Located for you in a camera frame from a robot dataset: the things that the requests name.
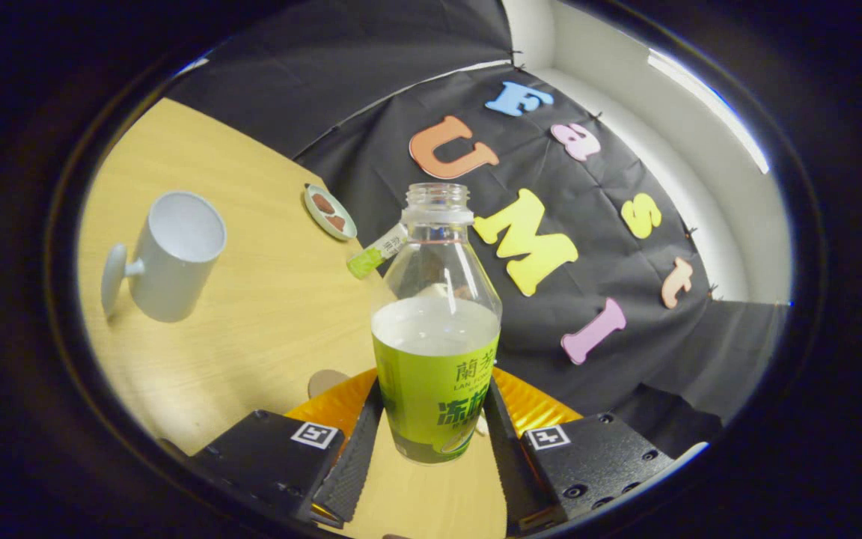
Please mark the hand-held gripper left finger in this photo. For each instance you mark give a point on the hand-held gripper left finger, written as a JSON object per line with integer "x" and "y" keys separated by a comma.
{"x": 352, "y": 460}

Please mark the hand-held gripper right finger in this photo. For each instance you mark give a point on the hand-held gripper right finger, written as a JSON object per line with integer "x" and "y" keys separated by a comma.
{"x": 506, "y": 464}

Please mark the round brown coaster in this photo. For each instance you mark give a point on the round brown coaster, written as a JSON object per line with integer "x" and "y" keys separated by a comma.
{"x": 324, "y": 382}

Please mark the green label juice bottle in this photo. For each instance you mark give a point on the green label juice bottle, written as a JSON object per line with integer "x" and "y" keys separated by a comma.
{"x": 435, "y": 389}

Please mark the white cup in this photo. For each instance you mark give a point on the white cup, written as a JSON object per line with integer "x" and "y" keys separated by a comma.
{"x": 169, "y": 277}

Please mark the small capped green bottle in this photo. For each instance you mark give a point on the small capped green bottle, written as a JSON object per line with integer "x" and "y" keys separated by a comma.
{"x": 371, "y": 258}

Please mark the wooden table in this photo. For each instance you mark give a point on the wooden table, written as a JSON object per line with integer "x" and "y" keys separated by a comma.
{"x": 251, "y": 314}

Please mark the black backdrop cloth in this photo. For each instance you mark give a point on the black backdrop cloth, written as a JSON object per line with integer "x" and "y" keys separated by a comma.
{"x": 603, "y": 262}

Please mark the pale green plate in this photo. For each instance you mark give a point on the pale green plate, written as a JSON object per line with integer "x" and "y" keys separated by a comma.
{"x": 330, "y": 224}

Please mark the brown food piece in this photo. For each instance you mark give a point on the brown food piece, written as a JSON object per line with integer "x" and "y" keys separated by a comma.
{"x": 322, "y": 203}
{"x": 335, "y": 222}

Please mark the ceiling light panel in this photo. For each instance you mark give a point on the ceiling light panel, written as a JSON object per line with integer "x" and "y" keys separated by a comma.
{"x": 708, "y": 101}

